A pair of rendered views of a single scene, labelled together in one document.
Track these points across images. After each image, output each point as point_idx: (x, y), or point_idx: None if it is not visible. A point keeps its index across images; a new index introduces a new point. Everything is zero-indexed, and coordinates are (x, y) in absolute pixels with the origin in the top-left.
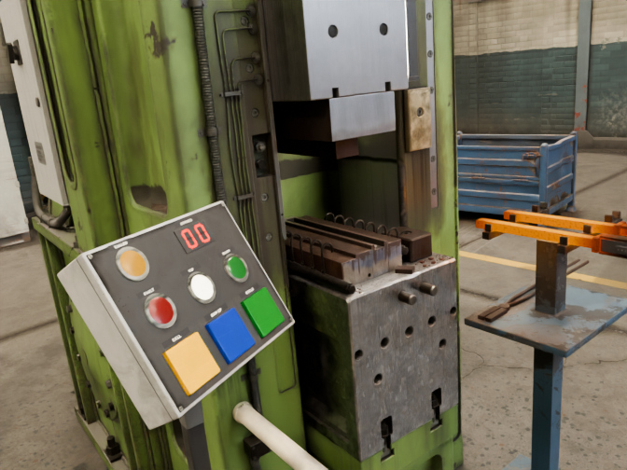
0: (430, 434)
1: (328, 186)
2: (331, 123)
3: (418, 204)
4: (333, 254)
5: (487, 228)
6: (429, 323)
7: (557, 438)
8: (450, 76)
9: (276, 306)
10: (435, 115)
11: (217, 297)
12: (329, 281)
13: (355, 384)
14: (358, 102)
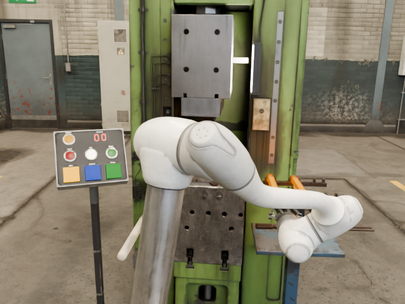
0: (219, 271)
1: (245, 139)
2: (181, 108)
3: (258, 158)
4: None
5: (264, 179)
6: (225, 215)
7: None
8: (292, 95)
9: (120, 171)
10: (276, 114)
11: (96, 159)
12: None
13: None
14: (197, 101)
